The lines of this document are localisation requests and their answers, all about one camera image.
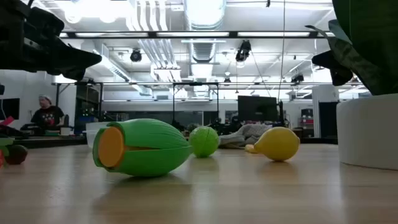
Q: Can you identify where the black monitor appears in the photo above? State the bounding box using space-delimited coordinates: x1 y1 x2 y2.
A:
237 95 279 123
0 98 21 121

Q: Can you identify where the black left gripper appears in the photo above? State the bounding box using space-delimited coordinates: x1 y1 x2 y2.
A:
0 0 103 82

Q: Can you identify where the black cabinet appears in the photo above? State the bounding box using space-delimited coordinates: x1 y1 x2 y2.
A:
318 101 339 139

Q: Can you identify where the white plant pot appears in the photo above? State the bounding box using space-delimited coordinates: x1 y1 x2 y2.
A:
336 93 398 171

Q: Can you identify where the clear plastic tupperware container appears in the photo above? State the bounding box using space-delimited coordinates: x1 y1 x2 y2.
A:
85 121 110 149

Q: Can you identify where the black ceiling camera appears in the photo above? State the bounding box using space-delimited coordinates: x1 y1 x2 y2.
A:
290 73 305 85
235 39 252 62
129 49 143 63

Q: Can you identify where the red toy strawberry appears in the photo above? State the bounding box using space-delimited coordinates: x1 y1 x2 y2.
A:
0 138 15 169

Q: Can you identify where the yellow-green toy pear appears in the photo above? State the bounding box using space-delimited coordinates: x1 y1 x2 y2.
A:
253 126 301 162

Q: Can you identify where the grey crumpled cloth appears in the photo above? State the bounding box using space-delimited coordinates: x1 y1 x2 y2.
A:
218 123 273 149

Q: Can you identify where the person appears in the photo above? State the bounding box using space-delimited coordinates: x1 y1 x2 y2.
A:
21 95 70 131

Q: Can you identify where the green toy lime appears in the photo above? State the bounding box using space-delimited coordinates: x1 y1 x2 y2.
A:
188 126 220 159

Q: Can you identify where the brown round toy produce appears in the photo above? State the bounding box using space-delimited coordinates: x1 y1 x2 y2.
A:
4 144 29 166

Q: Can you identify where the dark storage rack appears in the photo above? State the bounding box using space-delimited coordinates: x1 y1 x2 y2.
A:
74 82 104 135

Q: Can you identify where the green ribbed toy vegetable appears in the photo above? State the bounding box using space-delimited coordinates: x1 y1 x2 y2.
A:
92 118 193 177

